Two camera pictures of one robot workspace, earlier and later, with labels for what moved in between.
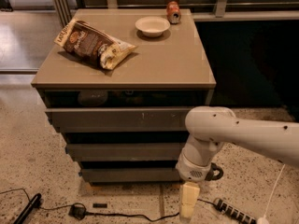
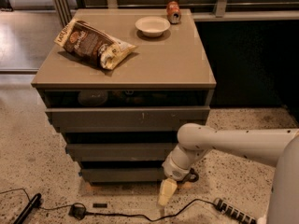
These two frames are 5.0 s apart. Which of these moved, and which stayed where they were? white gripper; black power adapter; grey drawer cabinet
Moved: white gripper
Stayed: grey drawer cabinet; black power adapter
